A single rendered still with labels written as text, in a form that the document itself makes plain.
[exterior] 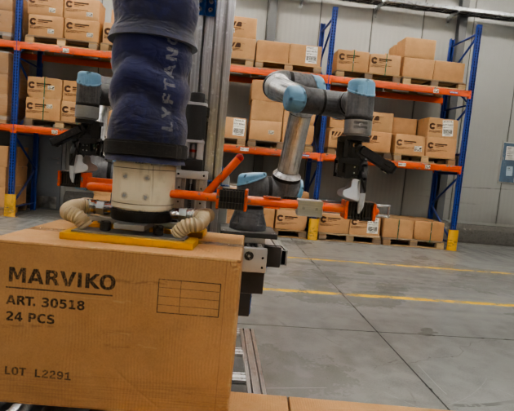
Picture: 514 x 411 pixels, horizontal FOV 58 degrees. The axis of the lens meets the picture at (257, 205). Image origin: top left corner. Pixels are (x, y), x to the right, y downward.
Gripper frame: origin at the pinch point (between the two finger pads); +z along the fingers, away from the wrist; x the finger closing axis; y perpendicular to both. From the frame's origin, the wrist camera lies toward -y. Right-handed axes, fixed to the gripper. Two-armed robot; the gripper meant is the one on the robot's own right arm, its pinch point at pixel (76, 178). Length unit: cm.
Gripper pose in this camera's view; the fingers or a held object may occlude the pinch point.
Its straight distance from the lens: 167.6
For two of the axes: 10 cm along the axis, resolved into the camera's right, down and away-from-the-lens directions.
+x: 0.2, -1.0, 9.9
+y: 9.9, 1.1, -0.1
